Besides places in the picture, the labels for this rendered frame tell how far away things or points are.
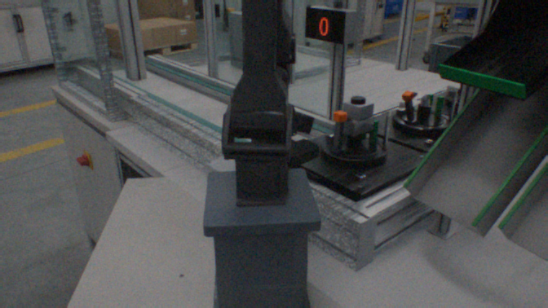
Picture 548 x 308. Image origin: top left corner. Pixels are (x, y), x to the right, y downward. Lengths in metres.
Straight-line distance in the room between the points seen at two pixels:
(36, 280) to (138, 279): 1.56
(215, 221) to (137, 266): 0.31
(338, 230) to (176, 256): 0.30
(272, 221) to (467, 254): 0.45
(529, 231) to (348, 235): 0.26
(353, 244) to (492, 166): 0.25
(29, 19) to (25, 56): 0.44
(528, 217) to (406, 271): 0.22
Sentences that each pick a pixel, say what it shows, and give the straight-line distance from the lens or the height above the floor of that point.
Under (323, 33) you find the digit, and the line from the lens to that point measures 1.06.
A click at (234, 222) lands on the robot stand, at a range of 0.54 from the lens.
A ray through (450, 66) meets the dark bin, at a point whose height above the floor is 1.20.
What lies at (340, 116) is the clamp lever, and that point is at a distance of 0.85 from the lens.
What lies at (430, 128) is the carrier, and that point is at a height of 0.99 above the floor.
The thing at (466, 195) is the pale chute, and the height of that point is 1.02.
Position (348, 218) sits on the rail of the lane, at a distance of 0.74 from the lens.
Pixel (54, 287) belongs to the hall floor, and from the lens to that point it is 2.26.
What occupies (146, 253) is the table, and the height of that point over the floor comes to 0.86.
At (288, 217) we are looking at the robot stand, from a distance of 0.54.
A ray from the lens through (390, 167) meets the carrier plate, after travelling 0.90.
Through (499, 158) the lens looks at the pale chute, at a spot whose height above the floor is 1.07.
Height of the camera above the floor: 1.36
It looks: 26 degrees down
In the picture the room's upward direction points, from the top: straight up
